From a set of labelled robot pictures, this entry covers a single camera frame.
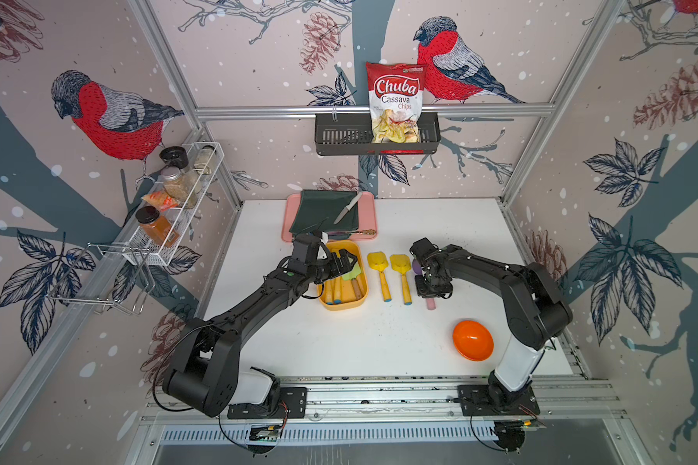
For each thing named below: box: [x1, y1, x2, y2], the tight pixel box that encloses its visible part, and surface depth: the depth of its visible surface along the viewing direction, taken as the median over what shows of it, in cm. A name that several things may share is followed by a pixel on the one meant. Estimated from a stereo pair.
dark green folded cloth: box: [288, 189, 360, 236], surface depth 121 cm
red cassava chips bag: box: [365, 61, 428, 144], surface depth 85 cm
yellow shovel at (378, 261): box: [367, 250, 392, 303], surface depth 102 cm
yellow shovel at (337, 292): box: [333, 276, 343, 305], surface depth 94 cm
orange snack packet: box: [140, 190, 181, 212], surface depth 71 cm
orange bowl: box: [452, 319, 495, 362], surface depth 82 cm
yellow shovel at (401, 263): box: [389, 253, 413, 307], surface depth 99 cm
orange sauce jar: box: [134, 205, 180, 248], surface depth 66 cm
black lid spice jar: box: [158, 146, 190, 170], surface depth 75 cm
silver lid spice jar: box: [160, 165, 194, 203], surface depth 74 cm
